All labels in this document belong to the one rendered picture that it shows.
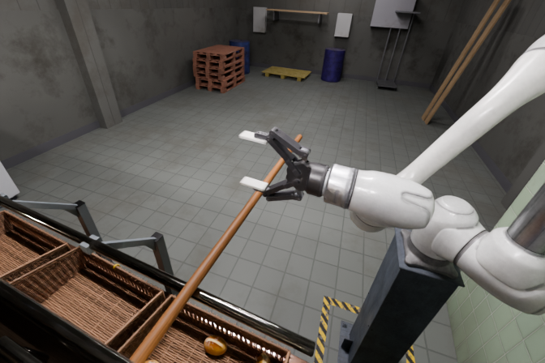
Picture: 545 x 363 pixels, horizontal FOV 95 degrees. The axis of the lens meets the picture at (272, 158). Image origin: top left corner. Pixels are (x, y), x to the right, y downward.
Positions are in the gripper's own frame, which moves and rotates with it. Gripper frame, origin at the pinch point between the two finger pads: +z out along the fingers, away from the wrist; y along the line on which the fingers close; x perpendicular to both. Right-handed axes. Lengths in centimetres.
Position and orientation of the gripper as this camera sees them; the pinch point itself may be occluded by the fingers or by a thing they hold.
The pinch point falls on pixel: (246, 159)
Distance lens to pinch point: 62.5
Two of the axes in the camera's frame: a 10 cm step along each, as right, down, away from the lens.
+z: -9.2, -2.5, 3.0
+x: 3.9, -4.8, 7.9
